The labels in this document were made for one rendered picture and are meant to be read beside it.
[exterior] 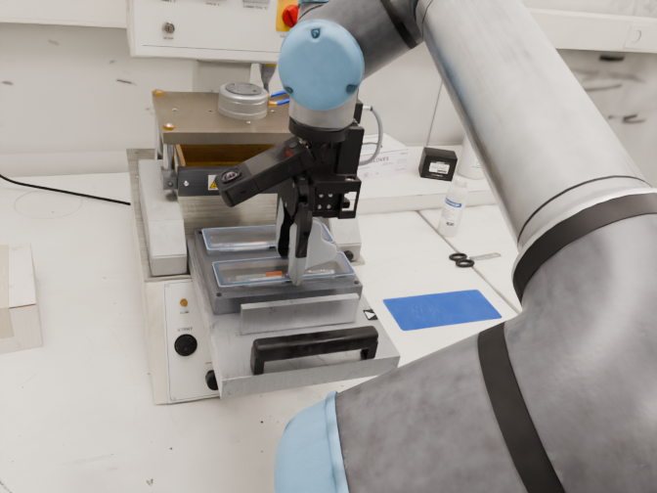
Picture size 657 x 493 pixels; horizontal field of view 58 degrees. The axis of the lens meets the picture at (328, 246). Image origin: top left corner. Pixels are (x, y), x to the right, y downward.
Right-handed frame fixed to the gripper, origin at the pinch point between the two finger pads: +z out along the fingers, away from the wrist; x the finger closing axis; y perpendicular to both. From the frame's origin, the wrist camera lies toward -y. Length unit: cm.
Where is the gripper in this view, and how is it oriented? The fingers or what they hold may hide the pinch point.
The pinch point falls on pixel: (285, 264)
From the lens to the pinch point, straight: 79.1
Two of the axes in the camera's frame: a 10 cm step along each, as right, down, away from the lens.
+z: -1.3, 8.4, 5.2
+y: 9.4, -0.6, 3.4
